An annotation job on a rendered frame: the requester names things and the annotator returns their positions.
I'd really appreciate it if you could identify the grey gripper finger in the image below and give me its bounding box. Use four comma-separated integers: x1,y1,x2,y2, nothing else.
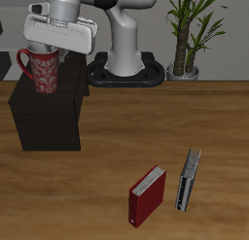
58,49,71,63

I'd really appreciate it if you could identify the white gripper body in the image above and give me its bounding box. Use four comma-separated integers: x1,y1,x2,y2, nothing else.
22,14,98,56

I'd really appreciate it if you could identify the red patterned mug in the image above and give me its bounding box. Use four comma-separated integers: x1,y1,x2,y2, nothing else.
16,43,60,95

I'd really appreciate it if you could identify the red book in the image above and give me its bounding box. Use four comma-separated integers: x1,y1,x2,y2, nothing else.
128,163,168,229

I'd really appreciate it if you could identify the grey and black book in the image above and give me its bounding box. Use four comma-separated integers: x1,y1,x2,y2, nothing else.
175,147,203,213

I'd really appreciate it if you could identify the black box-shaped object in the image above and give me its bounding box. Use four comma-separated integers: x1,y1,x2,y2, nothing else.
0,51,13,82

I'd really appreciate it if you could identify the dark wooden cabinet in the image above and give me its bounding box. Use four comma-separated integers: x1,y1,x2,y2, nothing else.
7,51,90,153

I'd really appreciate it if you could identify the green pot plant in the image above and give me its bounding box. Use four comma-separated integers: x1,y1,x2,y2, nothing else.
164,0,231,83

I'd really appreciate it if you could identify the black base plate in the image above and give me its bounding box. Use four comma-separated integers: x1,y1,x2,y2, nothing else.
87,51,166,88

